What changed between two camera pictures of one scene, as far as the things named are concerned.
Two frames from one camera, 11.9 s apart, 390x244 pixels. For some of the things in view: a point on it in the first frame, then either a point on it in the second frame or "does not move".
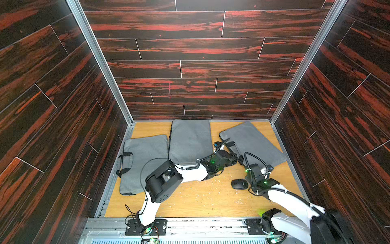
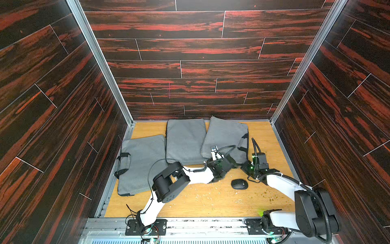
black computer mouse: [239, 184] does not move
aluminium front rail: [113, 231] does not move
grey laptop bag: [140, 156] does not move
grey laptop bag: [190, 140] does not move
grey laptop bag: [248, 139] → [230, 137]
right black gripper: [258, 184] → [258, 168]
